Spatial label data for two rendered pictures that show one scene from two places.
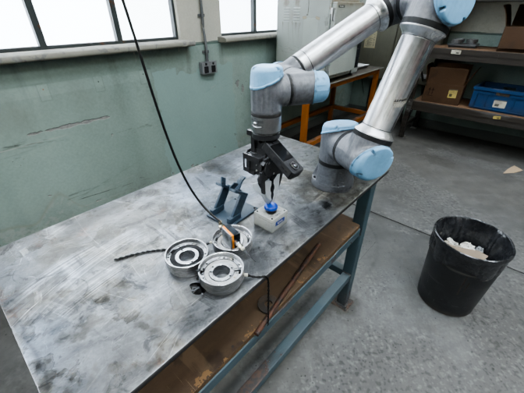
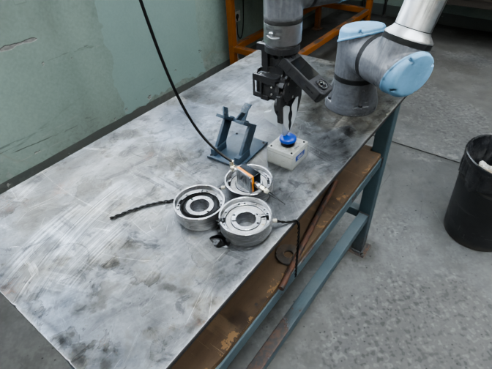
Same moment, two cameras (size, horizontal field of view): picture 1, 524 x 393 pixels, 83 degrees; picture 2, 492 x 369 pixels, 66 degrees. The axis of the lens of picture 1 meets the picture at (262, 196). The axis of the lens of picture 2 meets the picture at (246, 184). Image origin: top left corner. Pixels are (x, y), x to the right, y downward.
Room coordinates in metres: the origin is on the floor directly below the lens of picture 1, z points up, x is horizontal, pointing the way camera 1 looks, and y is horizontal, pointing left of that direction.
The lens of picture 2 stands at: (-0.03, 0.12, 1.36)
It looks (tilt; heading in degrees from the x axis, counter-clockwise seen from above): 40 degrees down; 357
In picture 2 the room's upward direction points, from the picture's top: 3 degrees counter-clockwise
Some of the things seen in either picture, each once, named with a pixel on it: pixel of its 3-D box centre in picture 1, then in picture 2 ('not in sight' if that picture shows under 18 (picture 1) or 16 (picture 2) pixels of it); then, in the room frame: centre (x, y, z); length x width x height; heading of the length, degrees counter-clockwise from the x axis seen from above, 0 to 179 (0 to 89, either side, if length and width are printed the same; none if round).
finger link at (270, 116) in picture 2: (260, 189); (275, 118); (0.71, 0.00, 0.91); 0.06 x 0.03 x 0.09; 48
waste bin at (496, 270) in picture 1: (457, 268); (491, 196); (1.09, -1.01, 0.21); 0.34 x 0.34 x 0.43
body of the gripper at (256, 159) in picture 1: (263, 152); (278, 70); (0.73, 0.00, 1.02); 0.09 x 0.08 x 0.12; 48
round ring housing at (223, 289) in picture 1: (221, 274); (246, 222); (0.49, 0.09, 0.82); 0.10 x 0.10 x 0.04
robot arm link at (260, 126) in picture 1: (265, 123); (281, 33); (0.72, -0.01, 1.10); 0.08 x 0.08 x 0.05
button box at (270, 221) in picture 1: (271, 215); (288, 149); (0.71, -0.03, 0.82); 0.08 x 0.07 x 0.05; 138
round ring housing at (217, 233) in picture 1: (232, 242); (249, 185); (0.59, 0.08, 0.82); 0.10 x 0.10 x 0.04
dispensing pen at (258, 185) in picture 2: (237, 241); (257, 182); (0.57, 0.06, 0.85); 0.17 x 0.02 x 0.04; 36
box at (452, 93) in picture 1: (447, 83); not in sight; (3.47, -2.08, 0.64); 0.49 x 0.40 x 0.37; 53
